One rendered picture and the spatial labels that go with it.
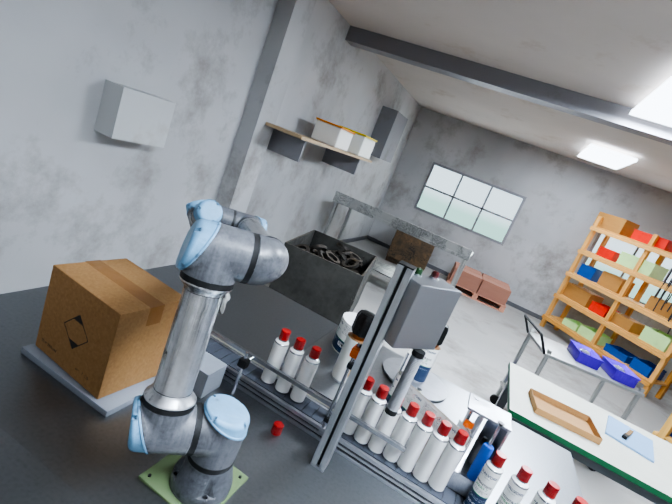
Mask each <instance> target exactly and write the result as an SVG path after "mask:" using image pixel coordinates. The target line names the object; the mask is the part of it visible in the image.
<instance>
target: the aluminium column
mask: <svg viewBox="0 0 672 504"><path fill-rule="evenodd" d="M416 269H417V267H416V266H414V265H411V264H409V263H407V262H405V261H403V260H402V261H400V262H398V264H397V266H396V269H395V271H394V273H393V276H392V278H391V280H390V282H389V285H388V287H387V289H386V292H385V294H384V296H383V298H382V301H381V303H380V305H379V308H378V310H377V312H376V314H375V317H374V319H373V321H372V324H371V326H370V328H369V330H368V333H367V335H366V337H365V339H364V342H363V344H362V346H361V349H360V351H359V353H358V355H357V358H356V360H355V362H354V365H353V367H352V369H351V371H350V374H349V376H348V378H347V381H346V383H345V385H344V387H343V390H342V392H341V394H340V397H339V399H338V401H337V403H336V406H335V408H334V410H333V413H332V415H331V417H330V419H329V422H328V424H327V426H326V428H325V431H324V433H323V435H322V438H321V440H320V442H319V444H318V447H317V449H316V451H315V454H314V456H313V458H312V460H311V463H310V465H312V466H313V467H315V468H316V469H318V470H319V471H321V472H322V473H323V471H324V470H325V469H326V467H327V466H328V464H329V462H330V460H331V457H332V455H333V453H334V451H335V449H336V446H337V444H338V442H339V440H340V438H341V435H342V433H343V431H344V429H345V426H346V424H347V422H348V420H349V418H350V415H351V413H352V411H353V409H354V407H355V404H356V402H357V400H358V398H359V395H360V393H361V391H362V389H363V387H364V384H365V382H366V380H367V378H368V376H369V373H370V371H371V369H372V367H373V364H374V362H375V360H376V358H377V356H378V353H379V351H380V349H381V347H382V344H383V342H384V340H383V339H384V336H385V334H386V332H387V330H388V327H389V325H390V323H391V321H392V318H393V316H394V314H395V312H396V310H397V307H398V305H399V303H400V301H401V299H402V296H403V294H404V292H405V290H406V287H407V285H408V283H409V281H410V279H411V277H412V276H414V274H415V271H416Z"/></svg>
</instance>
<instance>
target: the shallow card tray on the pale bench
mask: <svg viewBox="0 0 672 504"><path fill-rule="evenodd" d="M528 394H529V398H530V401H531V404H532V407H533V411H534V413H536V414H538V415H540V416H542V417H544V418H546V419H548V420H550V421H552V422H554V423H556V424H558V425H560V426H562V427H564V428H566V429H568V430H570V431H572V432H574V433H576V434H578V435H580V436H582V437H584V438H586V439H588V440H590V441H592V442H594V443H596V444H598V445H600V444H601V442H602V441H603V439H602V437H601V435H600V434H599V432H598V430H597V428H596V426H595V425H594V423H593V421H592V419H591V417H590V416H588V415H586V414H584V413H582V412H580V411H578V410H576V409H574V408H571V407H569V406H567V405H565V404H563V403H561V402H559V401H557V400H555V399H553V398H551V397H549V396H547V395H545V394H543V393H541V392H538V391H536V390H534V389H532V388H530V390H529V392H528Z"/></svg>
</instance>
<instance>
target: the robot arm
mask: <svg viewBox="0 0 672 504"><path fill-rule="evenodd" d="M186 211H187V212H186V215H187V217H188V220H189V224H190V229H189V231H188V233H187V235H186V237H185V239H184V241H183V243H182V246H181V248H180V251H179V254H178V256H177V259H176V264H175V266H176V268H178V269H179V270H181V272H180V275H179V277H180V279H181V281H182V282H183V284H184V287H183V290H182V294H181V297H180V300H179V303H178V307H177V310H176V313H175V316H174V319H173V323H172V326H171V329H170V332H169V336H168V339H167V342H166V345H165V348H164V352H163V355H162V358H161V361H160V365H159V368H158V371H157V374H156V378H155V381H154V383H152V384H150V385H148V386H147V387H146V388H145V390H144V392H143V395H139V396H135V397H134V401H133V408H132V415H131V422H130V429H129V436H128V448H129V450H130V451H132V452H138V453H145V454H166V455H182V456H181V458H180V459H179V460H178V461H177V462H176V464H175V465H174V467H173V470H172V472H171V475H170V488H171V491H172V493H173V494H174V496H175V497H176V498H177V499H178V500H179V501H180V502H181V503H183V504H220V503H221V502H223V501H224V500H225V498H226V497H227V496H228V494H229V491H230V489H231V486H232V482H233V463H234V461H235V459H236V456H237V454H238V451H239V449H240V447H241V444H242V442H243V440H244V438H245V437H246V435H247V429H248V426H249V423H250V416H249V413H248V411H247V409H246V407H245V406H244V405H243V404H241V403H240V401H238V400H237V399H235V398H234V397H231V396H229V395H225V394H215V395H213V396H210V397H209V398H208V399H207V400H206V401H205V403H201V402H196V401H197V397H196V395H195V393H194V392H193V388H194V385H195V382H196V379H197V376H198V373H199V370H200V367H201V363H202V360H203V357H204V354H205V351H206V348H207V345H208V342H209V338H210V335H211V332H212V329H213V326H214V323H215V320H216V317H217V313H219V314H223V312H224V310H225V307H226V303H227V301H228V300H229V299H230V293H229V292H231V291H232V290H233V287H234V284H235V282H238V283H243V284H248V285H264V284H268V283H271V282H273V281H275V280H276V279H278V278H279V277H280V276H281V275H282V274H283V273H284V272H285V270H286V268H287V266H288V263H289V255H288V251H287V249H286V247H285V246H284V244H283V243H282V242H281V241H280V240H279V239H277V238H276V237H273V236H271V235H270V234H269V233H268V232H267V221H266V220H265V219H262V218H260V217H258V216H253V215H250V214H247V213H243V212H240V211H237V210H234V209H231V208H227V207H224V206H221V205H220V204H219V203H218V202H216V201H215V200H211V199H206V200H196V201H192V202H190V203H187V204H186Z"/></svg>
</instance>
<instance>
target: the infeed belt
mask: <svg viewBox="0 0 672 504"><path fill-rule="evenodd" d="M206 351H207V352H208V353H210V354H211V355H213V356H214V357H216V358H218V359H219V360H221V361H222V362H224V363H225V364H227V365H228V366H230V367H231V368H233V369H235V370H236V371H238V372H239V369H240V367H238V366H237V364H238V361H239V359H240V358H241V356H239V355H238V354H236V353H235V352H233V351H231V350H230V349H228V348H226V347H225V346H223V345H222V344H220V343H218V342H217V341H215V340H214V339H212V338H209V342H208V345H207V348H206ZM262 373H263V370H262V369H260V368H258V367H257V366H255V365H254V364H252V363H251V362H250V363H249V366H248V367H247V368H246V369H244V370H243V372H242V375H244V376H246V377H247V378H249V379H250V380H252V381H253V382H255V383H257V384H258V385H260V386H261V387H263V388H264V389H266V390H268V391H269V392H271V393H272V394H274V395H276V396H277V397H279V398H280V399H282V400H283V401H285V402H287V403H288V404H290V405H291V406H293V407H294V408H296V409H298V410H299V411H301V412H302V413H304V414H305V415H307V416H309V417H310V418H312V419H313V420H315V421H316V422H318V423H320V424H321V425H322V424H323V422H324V421H323V420H324V417H325V416H326V415H327V413H328V410H326V409H325V408H323V407H320V405H318V404H317V403H315V402H313V401H311V400H310V399H309V398H307V397H305V399H304V402H303V403H301V404H297V403H294V402H292V401H291V400H290V398H289V396H290V394H291V391H292V388H291V387H290V390H289V392H288V394H285V395H284V394H280V393H278V392H276V391H275V385H276V382H277V380H278V379H276V380H275V383H274V384H272V385H267V384H264V383H263V382H262V381H261V379H260V378H261V375H262ZM341 437H342V438H343V439H345V440H346V441H348V442H349V443H351V444H353V445H354V446H356V447H357V448H359V449H360V450H362V451H364V452H365V453H367V454H368V455H370V456H371V457H373V458H375V459H376V460H378V461H379V462H381V463H382V464H384V465H386V466H387V467H389V468H390V469H392V470H393V471H395V472H397V473H398V474H400V475H401V476H403V477H404V478H406V479H408V480H409V481H411V482H412V483H414V484H415V485H417V486H419V487H420V488H422V489H423V490H425V491H426V492H428V493H430V494H431V495H433V496H434V497H436V498H437V499H439V500H441V501H442V502H444V503H445V504H463V502H464V500H465V497H464V496H462V495H460V494H459V493H456V491H454V490H452V489H451V488H449V487H448V486H446V487H445V488H444V490H443V492H442V493H437V492H435V491H433V490H432V489H431V488H430V487H429V486H428V483H425V484H423V483H420V482H418V481H416V480H415V479H414V477H413V476H412V472H411V473H409V474H407V473H404V472H402V471H401V470H400V469H399V468H398V467H397V462H396V463H395V464H391V463H389V462H387V461H386V460H385V459H384V458H383V457H382V454H380V455H376V454H373V453H372V452H370V451H369V449H368V447H367V445H365V446H363V445H360V444H358V443H356V442H355V440H354V439H353V436H347V435H345V434H343V433H342V435H341Z"/></svg>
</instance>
